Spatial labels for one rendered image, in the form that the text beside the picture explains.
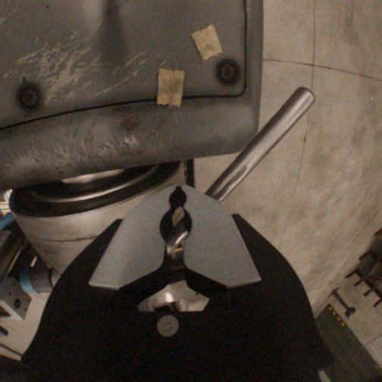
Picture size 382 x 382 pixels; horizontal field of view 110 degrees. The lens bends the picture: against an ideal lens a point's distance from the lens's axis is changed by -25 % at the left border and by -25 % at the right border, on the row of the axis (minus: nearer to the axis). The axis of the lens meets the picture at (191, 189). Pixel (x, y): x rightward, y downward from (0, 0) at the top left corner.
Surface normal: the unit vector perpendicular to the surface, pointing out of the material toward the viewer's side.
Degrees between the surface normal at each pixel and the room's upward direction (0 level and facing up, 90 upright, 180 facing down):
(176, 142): 26
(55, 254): 18
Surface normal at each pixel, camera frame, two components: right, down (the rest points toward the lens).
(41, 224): 0.00, 0.50
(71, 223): 0.25, 0.46
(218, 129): 0.25, 0.73
